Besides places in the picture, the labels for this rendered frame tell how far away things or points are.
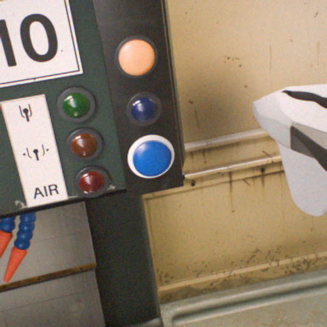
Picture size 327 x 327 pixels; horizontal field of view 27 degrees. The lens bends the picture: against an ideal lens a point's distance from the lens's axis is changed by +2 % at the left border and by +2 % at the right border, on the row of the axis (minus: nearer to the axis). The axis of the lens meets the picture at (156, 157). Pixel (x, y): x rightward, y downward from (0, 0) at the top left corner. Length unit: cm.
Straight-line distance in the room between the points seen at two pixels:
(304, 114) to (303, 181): 4
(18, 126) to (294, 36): 124
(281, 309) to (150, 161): 147
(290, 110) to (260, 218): 151
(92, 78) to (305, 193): 18
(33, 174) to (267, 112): 21
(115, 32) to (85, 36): 2
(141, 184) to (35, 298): 87
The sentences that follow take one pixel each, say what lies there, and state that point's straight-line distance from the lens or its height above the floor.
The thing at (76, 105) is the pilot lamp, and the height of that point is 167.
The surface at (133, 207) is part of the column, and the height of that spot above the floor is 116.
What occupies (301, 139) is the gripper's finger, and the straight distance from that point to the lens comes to 33.
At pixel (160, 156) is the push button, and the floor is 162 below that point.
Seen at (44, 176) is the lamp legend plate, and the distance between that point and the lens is 50.
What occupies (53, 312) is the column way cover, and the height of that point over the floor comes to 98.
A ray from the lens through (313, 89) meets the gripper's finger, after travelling 37.
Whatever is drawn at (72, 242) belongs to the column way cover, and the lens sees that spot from 129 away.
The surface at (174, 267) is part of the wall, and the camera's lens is 186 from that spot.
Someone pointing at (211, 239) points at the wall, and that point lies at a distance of 184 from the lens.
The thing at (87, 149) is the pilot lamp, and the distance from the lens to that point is 49.
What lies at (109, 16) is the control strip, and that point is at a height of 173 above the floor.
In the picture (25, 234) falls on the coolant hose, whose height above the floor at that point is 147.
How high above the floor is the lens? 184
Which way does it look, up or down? 27 degrees down
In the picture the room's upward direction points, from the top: 8 degrees counter-clockwise
